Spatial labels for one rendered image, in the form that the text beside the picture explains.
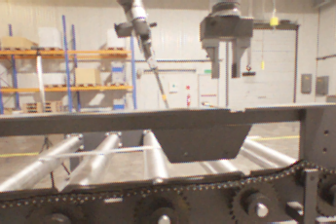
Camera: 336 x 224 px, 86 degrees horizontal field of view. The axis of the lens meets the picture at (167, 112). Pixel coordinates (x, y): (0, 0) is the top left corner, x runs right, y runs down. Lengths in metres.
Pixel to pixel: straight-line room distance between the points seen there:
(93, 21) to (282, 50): 10.15
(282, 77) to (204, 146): 11.78
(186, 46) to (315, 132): 9.54
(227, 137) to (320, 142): 0.34
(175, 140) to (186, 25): 9.95
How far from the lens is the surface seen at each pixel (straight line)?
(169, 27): 10.24
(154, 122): 0.59
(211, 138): 0.63
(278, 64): 12.19
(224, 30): 0.52
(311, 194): 0.77
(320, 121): 0.83
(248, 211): 0.67
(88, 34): 10.35
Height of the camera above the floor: 1.21
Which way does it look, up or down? 6 degrees down
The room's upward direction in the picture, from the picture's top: 2 degrees counter-clockwise
